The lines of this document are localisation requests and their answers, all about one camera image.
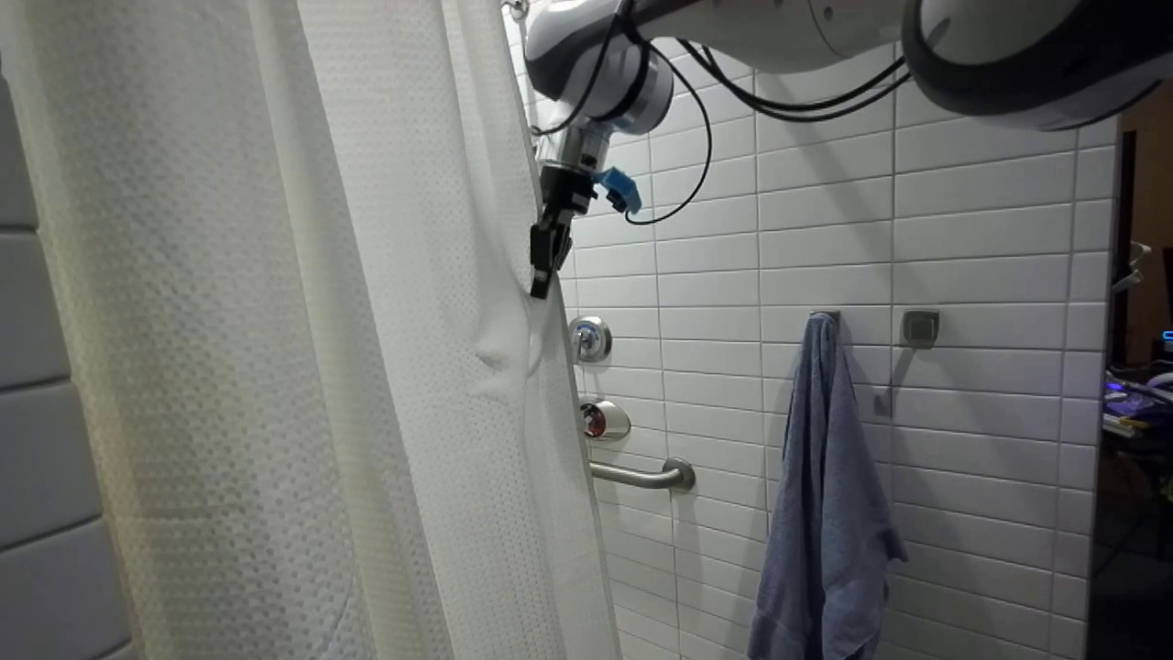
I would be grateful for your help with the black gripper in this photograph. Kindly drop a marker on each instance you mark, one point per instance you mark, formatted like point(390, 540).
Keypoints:
point(568, 197)

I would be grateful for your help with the white shower curtain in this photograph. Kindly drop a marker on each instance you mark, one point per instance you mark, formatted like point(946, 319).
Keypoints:
point(293, 258)

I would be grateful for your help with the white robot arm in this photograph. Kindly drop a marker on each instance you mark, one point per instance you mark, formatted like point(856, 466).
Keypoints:
point(1049, 65)

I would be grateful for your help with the chrome lower valve knob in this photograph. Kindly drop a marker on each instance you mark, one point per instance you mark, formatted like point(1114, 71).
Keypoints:
point(606, 419)

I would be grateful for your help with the horizontal metal grab bar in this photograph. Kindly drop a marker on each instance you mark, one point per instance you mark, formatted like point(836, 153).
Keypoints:
point(665, 479)

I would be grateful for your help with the blue hanging towel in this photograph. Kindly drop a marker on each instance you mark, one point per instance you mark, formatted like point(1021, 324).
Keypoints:
point(835, 535)

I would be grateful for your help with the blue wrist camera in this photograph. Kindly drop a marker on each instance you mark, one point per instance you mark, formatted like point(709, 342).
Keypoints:
point(621, 189)

